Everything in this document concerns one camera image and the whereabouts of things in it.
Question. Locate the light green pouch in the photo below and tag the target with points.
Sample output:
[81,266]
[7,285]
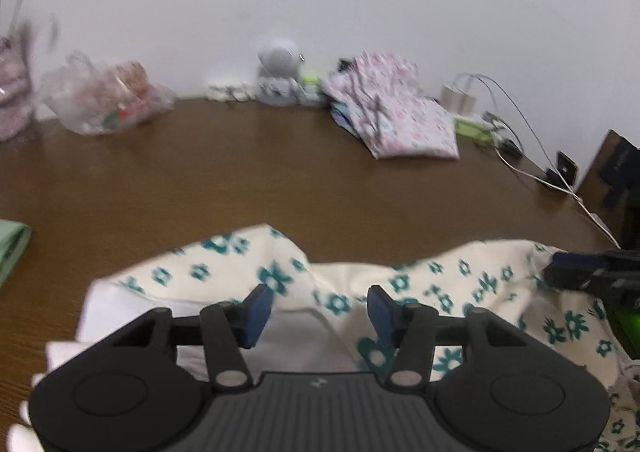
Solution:
[12,252]

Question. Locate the clear plastic snack bag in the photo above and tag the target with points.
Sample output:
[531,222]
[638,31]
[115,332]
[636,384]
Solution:
[105,97]

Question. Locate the cream green-flowered clothes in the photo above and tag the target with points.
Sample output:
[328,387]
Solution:
[450,272]

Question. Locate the pink knitted vase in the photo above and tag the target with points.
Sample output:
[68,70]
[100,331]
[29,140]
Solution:
[12,97]

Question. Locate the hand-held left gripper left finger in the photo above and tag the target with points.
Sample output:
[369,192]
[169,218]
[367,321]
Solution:
[257,314]

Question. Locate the white power strip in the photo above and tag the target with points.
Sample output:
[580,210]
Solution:
[491,121]

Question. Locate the folded blue cloth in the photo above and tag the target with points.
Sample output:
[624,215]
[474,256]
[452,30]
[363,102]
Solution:
[342,116]

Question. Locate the white round robot toy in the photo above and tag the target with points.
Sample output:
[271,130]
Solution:
[277,67]

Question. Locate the black phone with gold edge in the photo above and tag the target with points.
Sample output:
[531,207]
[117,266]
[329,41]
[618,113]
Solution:
[567,167]

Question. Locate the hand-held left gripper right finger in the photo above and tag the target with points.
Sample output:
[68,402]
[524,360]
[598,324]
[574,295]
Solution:
[381,314]

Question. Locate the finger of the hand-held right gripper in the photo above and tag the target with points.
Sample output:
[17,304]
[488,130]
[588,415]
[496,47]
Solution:
[570,278]
[580,261]

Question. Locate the white plastic bracket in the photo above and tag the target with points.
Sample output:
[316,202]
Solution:
[227,92]

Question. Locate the wooden chair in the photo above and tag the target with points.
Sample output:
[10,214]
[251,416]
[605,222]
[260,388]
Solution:
[590,177]

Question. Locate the black plug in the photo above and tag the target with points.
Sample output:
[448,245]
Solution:
[511,148]

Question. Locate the pink floral clothes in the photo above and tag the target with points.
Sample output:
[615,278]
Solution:
[400,122]

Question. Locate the dark blue cloth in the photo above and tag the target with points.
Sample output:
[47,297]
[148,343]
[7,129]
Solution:
[620,167]

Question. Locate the white charger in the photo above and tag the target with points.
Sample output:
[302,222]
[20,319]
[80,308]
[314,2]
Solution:
[449,97]
[469,102]

